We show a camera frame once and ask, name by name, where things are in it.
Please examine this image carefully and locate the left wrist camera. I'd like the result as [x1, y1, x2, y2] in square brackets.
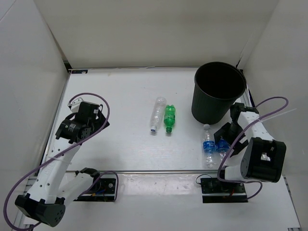
[67, 97, 83, 113]

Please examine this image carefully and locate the front aluminium rail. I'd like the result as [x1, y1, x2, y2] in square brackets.
[63, 169, 222, 174]

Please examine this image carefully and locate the green plastic bottle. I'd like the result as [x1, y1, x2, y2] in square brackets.
[164, 105, 176, 133]

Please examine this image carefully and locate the tall blue label water bottle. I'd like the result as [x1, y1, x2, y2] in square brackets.
[202, 124, 216, 168]

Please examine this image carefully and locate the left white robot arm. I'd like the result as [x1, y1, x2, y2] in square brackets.
[15, 98, 109, 227]

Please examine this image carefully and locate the black plastic bin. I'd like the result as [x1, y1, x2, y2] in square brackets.
[191, 62, 246, 125]

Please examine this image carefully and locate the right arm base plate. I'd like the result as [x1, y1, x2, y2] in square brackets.
[195, 174, 248, 204]

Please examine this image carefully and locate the clear bottle blue cap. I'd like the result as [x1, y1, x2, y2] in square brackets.
[150, 97, 167, 133]

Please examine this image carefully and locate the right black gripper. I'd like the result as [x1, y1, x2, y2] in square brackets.
[214, 122, 249, 157]

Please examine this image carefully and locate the short blue label water bottle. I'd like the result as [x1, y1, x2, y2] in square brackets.
[216, 139, 230, 161]

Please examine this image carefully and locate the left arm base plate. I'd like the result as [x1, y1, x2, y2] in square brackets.
[74, 174, 119, 202]

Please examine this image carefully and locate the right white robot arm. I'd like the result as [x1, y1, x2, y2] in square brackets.
[214, 103, 286, 193]

